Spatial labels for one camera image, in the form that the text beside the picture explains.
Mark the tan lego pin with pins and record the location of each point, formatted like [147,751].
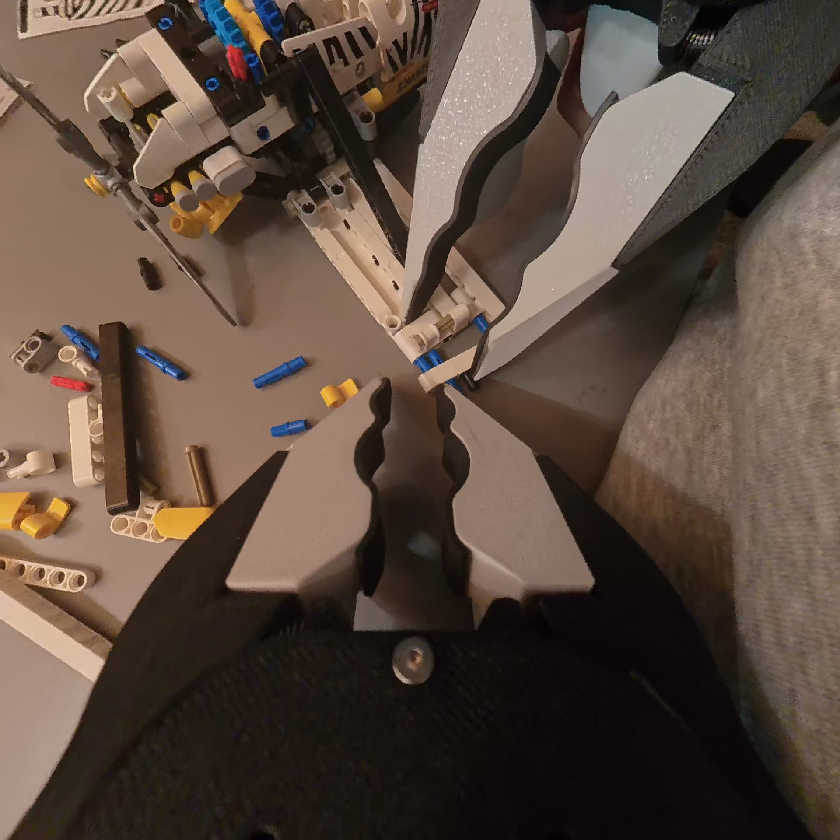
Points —
[148,485]
[199,476]

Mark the zebra print sticker sheet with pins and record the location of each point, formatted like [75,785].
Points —
[85,16]

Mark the white grey lego connector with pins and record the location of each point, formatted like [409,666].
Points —
[33,463]

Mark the white three-hole lego connector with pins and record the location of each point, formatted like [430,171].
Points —
[138,525]

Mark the small yellow lego piece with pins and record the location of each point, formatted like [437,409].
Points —
[43,523]

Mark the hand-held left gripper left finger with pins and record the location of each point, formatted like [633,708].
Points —
[302,525]

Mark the red lego pin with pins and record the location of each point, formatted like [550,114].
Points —
[71,384]

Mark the instruction booklet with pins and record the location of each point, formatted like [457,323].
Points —
[10,98]

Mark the short white lego beam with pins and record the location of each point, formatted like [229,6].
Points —
[436,379]

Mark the zebra striped lego helicopter model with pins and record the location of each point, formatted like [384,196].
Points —
[177,141]

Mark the blue lego pin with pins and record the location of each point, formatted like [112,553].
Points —
[279,373]
[161,363]
[289,428]
[80,341]

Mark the long black lego beam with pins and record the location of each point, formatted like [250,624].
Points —
[119,420]

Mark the thin white lego beam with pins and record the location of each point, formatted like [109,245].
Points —
[46,574]

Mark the person's right hand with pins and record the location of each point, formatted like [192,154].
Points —
[572,92]

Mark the white lego pin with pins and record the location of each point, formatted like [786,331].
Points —
[77,359]

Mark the small yellow lego connector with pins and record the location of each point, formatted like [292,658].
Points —
[336,395]

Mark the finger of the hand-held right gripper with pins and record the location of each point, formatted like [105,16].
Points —
[643,151]
[479,85]

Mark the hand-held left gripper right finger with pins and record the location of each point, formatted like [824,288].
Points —
[518,525]

